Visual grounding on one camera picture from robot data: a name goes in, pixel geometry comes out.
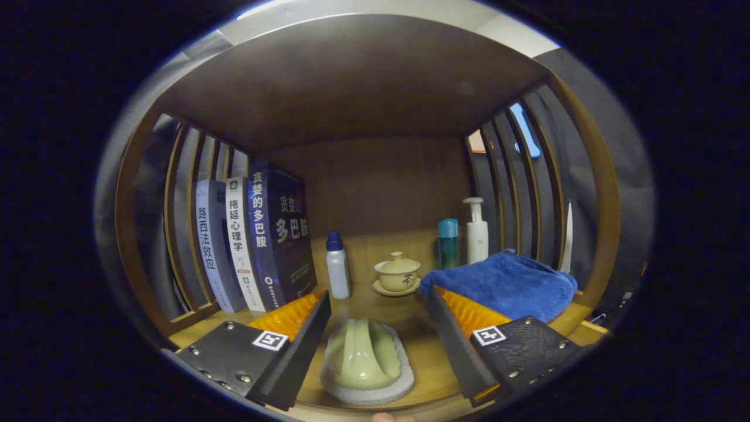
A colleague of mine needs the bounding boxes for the beige lidded tea cup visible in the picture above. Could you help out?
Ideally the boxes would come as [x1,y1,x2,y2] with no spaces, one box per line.
[373,251,422,297]

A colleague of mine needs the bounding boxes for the white bottle with blue cap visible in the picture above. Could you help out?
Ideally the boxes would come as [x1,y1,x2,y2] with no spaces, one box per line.
[326,232,352,301]

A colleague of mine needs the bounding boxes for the white pump bottle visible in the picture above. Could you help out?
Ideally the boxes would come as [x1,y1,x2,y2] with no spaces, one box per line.
[463,197,489,265]

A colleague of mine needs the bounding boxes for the wooden countertop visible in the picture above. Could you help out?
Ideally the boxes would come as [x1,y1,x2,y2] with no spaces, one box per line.
[167,281,610,414]

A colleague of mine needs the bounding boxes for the pale blue book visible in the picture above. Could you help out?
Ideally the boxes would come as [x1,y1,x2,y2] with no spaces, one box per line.
[195,179,247,313]

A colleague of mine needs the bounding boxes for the white book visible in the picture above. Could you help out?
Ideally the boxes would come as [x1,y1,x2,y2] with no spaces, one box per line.
[225,176,267,312]

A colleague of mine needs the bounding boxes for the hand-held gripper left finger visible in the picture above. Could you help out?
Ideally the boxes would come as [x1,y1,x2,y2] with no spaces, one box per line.
[176,289,332,411]

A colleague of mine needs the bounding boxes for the teal bottle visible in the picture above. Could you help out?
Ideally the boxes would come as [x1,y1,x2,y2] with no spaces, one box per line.
[438,219,459,271]

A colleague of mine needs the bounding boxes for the pale green scrub brush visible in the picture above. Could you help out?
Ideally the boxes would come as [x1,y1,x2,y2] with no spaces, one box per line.
[319,318,415,406]

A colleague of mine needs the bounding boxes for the dark blue book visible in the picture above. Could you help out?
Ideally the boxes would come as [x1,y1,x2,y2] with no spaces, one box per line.
[247,161,318,311]

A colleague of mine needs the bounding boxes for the blue towel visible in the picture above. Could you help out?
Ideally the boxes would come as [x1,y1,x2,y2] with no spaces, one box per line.
[419,249,578,324]

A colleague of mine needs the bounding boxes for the wooden cabinet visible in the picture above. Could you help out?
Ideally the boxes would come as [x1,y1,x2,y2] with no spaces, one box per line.
[114,13,622,352]

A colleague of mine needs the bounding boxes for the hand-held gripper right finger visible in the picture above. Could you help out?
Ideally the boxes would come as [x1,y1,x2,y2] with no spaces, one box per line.
[424,286,581,408]

